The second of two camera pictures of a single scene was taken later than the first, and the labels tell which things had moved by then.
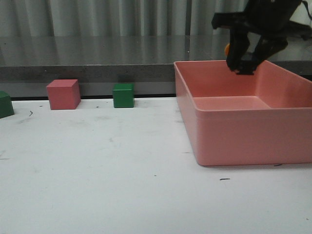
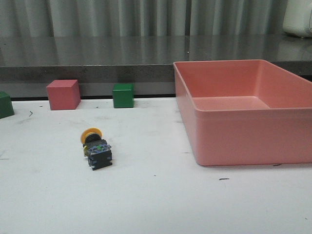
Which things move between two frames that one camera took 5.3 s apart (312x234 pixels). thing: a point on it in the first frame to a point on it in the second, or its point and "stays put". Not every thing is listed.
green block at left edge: (6, 108) stays put
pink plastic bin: (263, 118) stays put
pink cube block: (64, 94) stays put
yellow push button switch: (226, 49) to (96, 149)
